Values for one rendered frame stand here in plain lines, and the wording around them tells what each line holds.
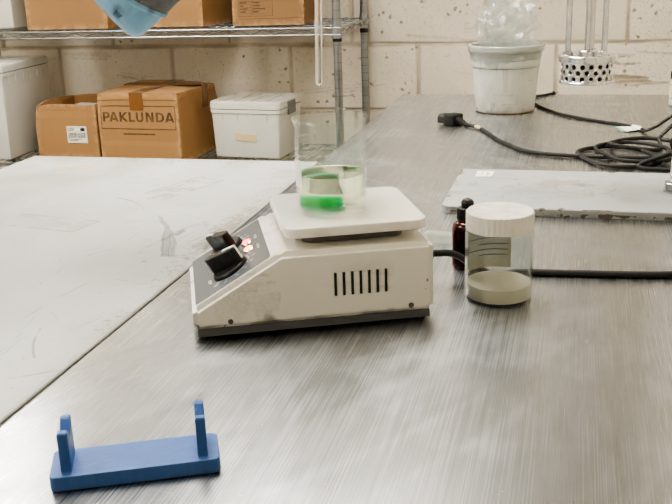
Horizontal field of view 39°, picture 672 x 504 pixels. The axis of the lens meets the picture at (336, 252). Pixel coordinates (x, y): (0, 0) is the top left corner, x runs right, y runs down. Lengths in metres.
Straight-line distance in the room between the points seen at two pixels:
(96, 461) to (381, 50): 2.77
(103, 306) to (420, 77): 2.48
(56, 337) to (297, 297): 0.20
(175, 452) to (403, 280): 0.27
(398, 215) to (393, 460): 0.26
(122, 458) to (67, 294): 0.35
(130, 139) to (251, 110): 0.41
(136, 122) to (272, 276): 2.40
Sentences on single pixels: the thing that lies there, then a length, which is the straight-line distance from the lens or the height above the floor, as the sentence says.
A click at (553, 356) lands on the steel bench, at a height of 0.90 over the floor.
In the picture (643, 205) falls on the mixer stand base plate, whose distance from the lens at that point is 1.13.
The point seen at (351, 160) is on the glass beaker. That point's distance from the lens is 0.77.
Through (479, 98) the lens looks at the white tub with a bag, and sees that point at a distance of 1.81.
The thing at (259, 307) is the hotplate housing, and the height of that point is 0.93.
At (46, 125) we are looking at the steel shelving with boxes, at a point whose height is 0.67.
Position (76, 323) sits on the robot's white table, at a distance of 0.84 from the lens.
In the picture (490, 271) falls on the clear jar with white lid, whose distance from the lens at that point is 0.81.
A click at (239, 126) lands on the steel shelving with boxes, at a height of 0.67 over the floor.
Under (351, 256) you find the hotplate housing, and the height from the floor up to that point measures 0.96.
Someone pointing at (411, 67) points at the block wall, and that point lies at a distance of 3.25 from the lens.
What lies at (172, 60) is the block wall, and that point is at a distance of 3.51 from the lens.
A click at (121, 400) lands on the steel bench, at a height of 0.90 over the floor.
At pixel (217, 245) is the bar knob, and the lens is 0.84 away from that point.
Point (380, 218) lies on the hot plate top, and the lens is 0.77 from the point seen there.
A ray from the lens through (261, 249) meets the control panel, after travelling 0.79.
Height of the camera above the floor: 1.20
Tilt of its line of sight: 18 degrees down
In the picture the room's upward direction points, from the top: 2 degrees counter-clockwise
